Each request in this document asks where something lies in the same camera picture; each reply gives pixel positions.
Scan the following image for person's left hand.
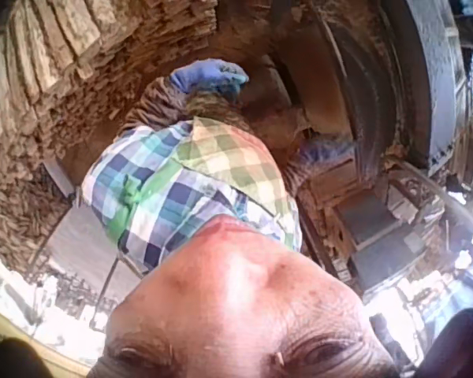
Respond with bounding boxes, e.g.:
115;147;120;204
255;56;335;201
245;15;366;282
168;58;251;100

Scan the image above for person's right hand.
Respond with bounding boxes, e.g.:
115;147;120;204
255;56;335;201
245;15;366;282
294;135;356;166

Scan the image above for brown veneer machine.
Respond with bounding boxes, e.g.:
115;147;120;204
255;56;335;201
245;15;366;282
220;0;433;166

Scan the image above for grey metal frame table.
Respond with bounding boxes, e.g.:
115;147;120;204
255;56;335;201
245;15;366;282
35;159;147;332

